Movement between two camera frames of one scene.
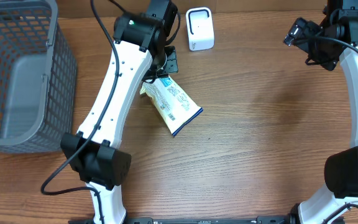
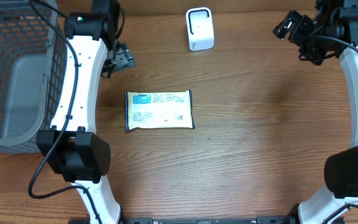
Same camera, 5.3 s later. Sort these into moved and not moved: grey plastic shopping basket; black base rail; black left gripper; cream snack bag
Moved: black left gripper; cream snack bag
Not moved: black base rail; grey plastic shopping basket
